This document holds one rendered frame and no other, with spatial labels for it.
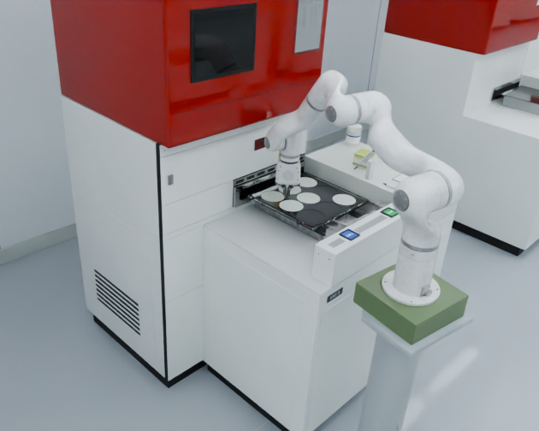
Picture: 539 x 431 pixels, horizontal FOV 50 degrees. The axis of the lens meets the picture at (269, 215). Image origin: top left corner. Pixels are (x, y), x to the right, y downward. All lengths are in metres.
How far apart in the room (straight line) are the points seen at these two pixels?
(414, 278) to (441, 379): 1.22
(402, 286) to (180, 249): 0.92
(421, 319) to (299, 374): 0.63
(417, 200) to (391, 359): 0.63
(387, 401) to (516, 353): 1.28
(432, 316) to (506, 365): 1.40
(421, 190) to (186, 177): 0.93
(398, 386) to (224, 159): 1.08
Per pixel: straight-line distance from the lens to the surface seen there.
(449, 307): 1.96
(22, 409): 2.87
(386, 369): 2.13
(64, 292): 3.47
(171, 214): 2.25
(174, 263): 2.38
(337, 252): 2.01
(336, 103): 1.90
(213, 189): 2.35
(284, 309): 2.20
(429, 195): 1.73
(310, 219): 2.31
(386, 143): 1.85
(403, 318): 1.88
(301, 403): 2.41
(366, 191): 2.54
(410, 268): 1.89
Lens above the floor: 2.03
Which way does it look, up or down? 29 degrees down
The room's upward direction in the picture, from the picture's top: 4 degrees clockwise
